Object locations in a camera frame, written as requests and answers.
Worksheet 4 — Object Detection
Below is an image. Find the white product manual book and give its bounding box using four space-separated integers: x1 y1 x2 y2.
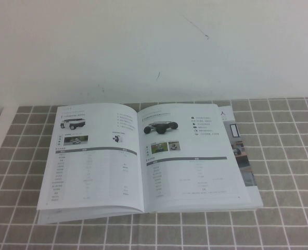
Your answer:
36 102 264 226

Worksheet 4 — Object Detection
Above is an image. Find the grey white checked tablecloth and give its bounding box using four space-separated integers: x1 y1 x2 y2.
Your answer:
0 96 308 250

